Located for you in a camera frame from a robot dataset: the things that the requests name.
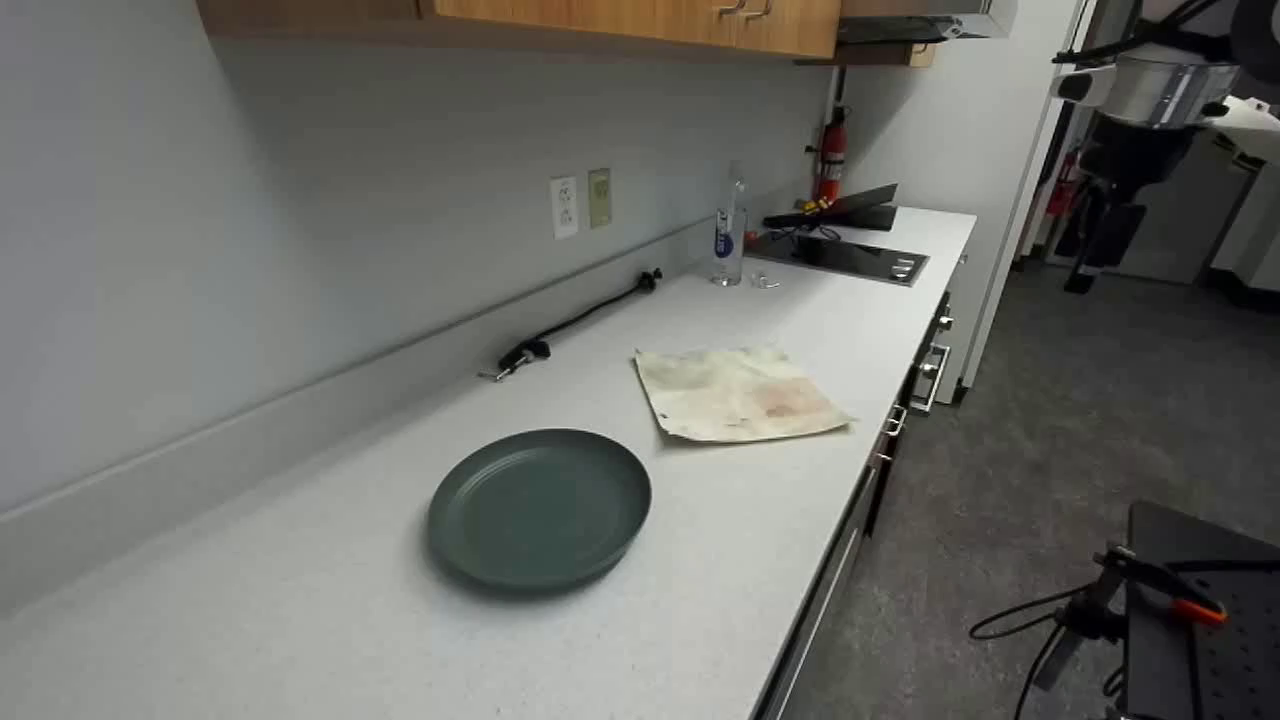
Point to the clear plastic water bottle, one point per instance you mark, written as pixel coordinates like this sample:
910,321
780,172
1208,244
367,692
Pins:
731,233

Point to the white background cabinet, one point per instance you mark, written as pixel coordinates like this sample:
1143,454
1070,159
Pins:
1254,225

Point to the wooden wall cabinet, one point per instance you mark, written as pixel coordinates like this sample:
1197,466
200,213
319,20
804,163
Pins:
643,19

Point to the red background object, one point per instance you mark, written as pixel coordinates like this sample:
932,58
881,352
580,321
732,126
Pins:
1061,185

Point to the beige wall plate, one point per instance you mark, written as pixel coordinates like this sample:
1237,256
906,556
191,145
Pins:
602,197

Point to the stained beige cloth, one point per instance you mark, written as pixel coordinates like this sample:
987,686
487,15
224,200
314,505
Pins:
732,396

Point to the grey range hood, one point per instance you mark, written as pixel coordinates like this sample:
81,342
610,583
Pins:
921,24

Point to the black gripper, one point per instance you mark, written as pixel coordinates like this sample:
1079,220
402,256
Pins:
1106,220

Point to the black cooktop panel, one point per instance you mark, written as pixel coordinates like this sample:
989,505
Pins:
853,256

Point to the white wall outlet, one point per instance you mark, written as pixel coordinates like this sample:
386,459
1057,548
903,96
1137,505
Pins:
566,204

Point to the black stand table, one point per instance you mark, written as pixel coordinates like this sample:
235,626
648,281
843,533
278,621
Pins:
1201,626

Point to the dark green plate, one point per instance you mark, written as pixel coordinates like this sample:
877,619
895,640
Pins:
543,508

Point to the red fire extinguisher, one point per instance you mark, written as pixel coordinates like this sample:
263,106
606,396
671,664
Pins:
834,145

